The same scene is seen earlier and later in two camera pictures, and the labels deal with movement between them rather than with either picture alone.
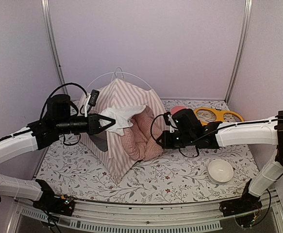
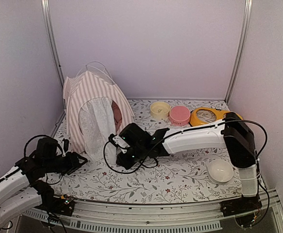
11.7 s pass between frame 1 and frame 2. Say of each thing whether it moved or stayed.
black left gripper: moved
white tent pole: moved
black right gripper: moved
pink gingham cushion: moved
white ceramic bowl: stayed
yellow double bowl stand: stayed
